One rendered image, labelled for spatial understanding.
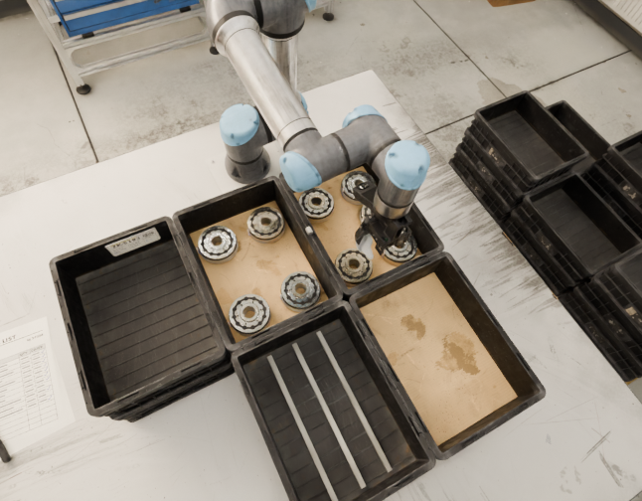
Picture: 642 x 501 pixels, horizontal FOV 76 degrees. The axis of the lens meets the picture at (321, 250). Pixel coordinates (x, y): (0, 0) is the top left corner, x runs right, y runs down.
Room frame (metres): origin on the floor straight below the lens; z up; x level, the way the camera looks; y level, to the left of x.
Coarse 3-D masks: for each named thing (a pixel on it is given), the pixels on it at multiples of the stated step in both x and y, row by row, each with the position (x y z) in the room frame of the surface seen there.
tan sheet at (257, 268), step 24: (240, 216) 0.58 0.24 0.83; (192, 240) 0.49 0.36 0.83; (240, 240) 0.51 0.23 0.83; (288, 240) 0.53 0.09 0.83; (216, 264) 0.42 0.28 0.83; (240, 264) 0.43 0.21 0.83; (264, 264) 0.44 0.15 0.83; (288, 264) 0.45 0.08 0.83; (216, 288) 0.36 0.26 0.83; (240, 288) 0.37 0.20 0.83; (264, 288) 0.38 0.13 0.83; (288, 312) 0.32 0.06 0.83; (240, 336) 0.24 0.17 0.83
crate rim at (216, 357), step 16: (144, 224) 0.47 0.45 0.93; (112, 240) 0.41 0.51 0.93; (176, 240) 0.44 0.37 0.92; (64, 256) 0.35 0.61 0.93; (192, 272) 0.35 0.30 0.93; (64, 304) 0.24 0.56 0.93; (64, 320) 0.20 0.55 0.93; (208, 320) 0.24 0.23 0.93; (224, 352) 0.18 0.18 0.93; (80, 368) 0.11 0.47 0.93; (192, 368) 0.14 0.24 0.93; (80, 384) 0.07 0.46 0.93; (160, 384) 0.10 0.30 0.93; (128, 400) 0.06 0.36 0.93; (96, 416) 0.02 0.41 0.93
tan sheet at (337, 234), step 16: (336, 192) 0.71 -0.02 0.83; (336, 208) 0.65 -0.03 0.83; (352, 208) 0.66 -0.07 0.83; (320, 224) 0.59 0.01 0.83; (336, 224) 0.60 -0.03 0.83; (352, 224) 0.61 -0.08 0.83; (320, 240) 0.54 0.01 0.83; (336, 240) 0.55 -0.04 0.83; (352, 240) 0.56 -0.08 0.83; (336, 256) 0.50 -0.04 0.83; (416, 256) 0.53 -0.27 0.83; (384, 272) 0.47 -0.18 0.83
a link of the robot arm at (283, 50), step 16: (256, 0) 0.78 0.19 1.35; (272, 0) 0.79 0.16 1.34; (288, 0) 0.81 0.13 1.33; (304, 0) 0.83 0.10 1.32; (272, 16) 0.79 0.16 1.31; (288, 16) 0.81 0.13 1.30; (304, 16) 0.87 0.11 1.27; (272, 32) 0.81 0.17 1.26; (288, 32) 0.82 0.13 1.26; (272, 48) 0.83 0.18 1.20; (288, 48) 0.84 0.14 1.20; (288, 64) 0.85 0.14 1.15; (288, 80) 0.85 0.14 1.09
